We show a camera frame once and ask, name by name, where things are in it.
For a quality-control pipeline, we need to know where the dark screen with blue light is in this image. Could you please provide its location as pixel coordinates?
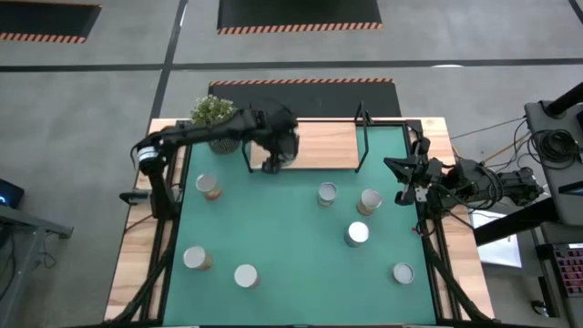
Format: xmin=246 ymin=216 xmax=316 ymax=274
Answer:
xmin=0 ymin=178 xmax=26 ymax=210

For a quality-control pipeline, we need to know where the green table mat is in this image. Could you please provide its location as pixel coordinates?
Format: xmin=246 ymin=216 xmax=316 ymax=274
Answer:
xmin=162 ymin=125 xmax=438 ymax=326

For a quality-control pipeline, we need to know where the white sheet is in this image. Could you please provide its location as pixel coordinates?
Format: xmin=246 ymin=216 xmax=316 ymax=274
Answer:
xmin=468 ymin=209 xmax=524 ymax=269

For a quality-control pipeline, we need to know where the black aluminium table frame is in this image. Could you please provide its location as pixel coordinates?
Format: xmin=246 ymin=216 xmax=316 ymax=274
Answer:
xmin=103 ymin=118 xmax=497 ymax=328

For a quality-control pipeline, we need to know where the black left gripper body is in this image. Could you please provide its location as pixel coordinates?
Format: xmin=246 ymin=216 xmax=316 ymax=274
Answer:
xmin=252 ymin=103 xmax=301 ymax=170

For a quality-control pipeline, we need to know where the wooden shelf with black frame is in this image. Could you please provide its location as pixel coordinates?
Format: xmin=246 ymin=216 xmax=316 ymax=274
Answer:
xmin=240 ymin=100 xmax=373 ymax=176

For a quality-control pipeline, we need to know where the grey computer desk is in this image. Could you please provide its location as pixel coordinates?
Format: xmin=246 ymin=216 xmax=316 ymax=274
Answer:
xmin=473 ymin=99 xmax=583 ymax=247

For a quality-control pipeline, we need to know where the short tin can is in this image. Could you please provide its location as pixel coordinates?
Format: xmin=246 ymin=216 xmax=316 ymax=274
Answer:
xmin=392 ymin=261 xmax=416 ymax=286

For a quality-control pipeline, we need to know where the coiled black cable bundle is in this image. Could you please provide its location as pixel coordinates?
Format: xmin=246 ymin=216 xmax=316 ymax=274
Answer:
xmin=530 ymin=128 xmax=582 ymax=165

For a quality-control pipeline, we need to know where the grey metal side table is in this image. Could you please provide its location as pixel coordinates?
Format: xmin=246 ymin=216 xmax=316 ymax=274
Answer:
xmin=0 ymin=203 xmax=75 ymax=315

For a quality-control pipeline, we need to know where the potted plant with white flowers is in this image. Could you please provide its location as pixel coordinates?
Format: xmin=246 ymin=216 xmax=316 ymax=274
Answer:
xmin=189 ymin=94 xmax=242 ymax=156

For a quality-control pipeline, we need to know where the black backlit keyboard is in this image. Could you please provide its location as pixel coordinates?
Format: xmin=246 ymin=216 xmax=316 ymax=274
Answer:
xmin=552 ymin=243 xmax=583 ymax=298

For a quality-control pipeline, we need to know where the flat computer monitor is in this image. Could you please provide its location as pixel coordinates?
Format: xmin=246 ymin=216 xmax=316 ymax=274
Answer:
xmin=544 ymin=81 xmax=583 ymax=118

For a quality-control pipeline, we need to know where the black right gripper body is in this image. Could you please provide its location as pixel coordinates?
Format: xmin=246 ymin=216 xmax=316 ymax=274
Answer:
xmin=394 ymin=136 xmax=445 ymax=206

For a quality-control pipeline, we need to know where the black hazard-striped floor mat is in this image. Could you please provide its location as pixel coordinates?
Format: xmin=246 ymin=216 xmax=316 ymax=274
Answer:
xmin=208 ymin=77 xmax=403 ymax=120
xmin=0 ymin=0 xmax=103 ymax=45
xmin=216 ymin=0 xmax=384 ymax=36

